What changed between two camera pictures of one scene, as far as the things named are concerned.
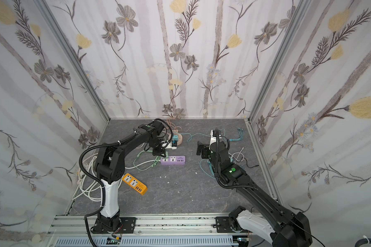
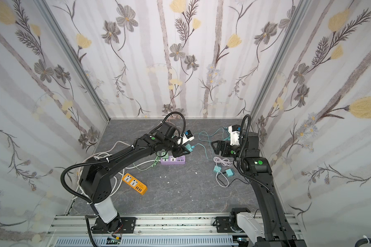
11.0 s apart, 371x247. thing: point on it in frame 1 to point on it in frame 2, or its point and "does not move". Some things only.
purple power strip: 173,160 does not move
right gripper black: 204,150 to 224,147
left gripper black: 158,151 to 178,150
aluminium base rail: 76,230 does not move
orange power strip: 134,183 does not move
